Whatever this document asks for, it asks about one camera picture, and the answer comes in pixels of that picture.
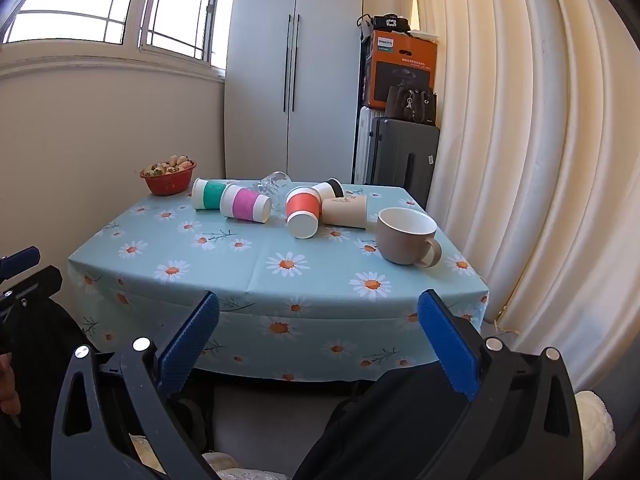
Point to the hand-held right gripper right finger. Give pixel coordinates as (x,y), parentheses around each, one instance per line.
(450,345)

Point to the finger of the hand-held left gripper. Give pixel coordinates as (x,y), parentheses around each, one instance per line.
(35,285)
(20,260)

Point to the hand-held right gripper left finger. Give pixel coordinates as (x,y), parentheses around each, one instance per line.
(190,345)

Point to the pink banded paper cup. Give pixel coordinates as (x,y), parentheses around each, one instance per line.
(245,203)

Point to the green banded paper cup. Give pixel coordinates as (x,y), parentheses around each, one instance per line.
(212,194)

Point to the brown paper cup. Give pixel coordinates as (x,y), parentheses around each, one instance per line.
(345,211)

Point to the orange banded paper cup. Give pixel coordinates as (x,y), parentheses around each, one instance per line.
(302,207)

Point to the clear glass cup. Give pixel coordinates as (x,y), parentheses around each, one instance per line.
(274,185)

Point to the black and white paper cup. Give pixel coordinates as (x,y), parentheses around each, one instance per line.
(331,188)

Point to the person's left hand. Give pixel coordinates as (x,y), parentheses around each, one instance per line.
(7,385)

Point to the dark cloth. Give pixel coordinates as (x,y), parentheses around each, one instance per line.
(30,360)

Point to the floral light blue tablecloth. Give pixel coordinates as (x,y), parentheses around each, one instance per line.
(250,260)

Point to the person's black pants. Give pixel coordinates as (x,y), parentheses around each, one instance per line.
(380,425)

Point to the beige ceramic mug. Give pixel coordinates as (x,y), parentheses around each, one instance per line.
(402,242)

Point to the white fluffy slipper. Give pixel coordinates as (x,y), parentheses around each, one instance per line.
(240,467)
(595,430)

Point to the red plastic bowl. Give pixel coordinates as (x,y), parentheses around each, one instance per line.
(167,184)

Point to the pile of small pale food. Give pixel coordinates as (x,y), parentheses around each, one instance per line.
(167,165)

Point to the dark grey suitcase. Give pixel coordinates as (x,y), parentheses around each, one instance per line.
(400,160)

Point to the cream curtain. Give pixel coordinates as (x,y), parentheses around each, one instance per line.
(525,160)

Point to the white suitcase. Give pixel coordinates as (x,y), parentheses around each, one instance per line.
(364,145)

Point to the brown handbag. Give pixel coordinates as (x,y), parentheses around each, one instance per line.
(410,106)

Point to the orange cardboard box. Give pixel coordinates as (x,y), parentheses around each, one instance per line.
(400,67)

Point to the grey wardrobe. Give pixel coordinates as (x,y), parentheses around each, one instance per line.
(260,60)

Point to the white framed window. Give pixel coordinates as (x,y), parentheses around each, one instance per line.
(165,0)

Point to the flat white box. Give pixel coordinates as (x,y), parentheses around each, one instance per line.
(424,35)

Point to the black camera bag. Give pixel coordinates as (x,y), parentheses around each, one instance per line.
(391,22)

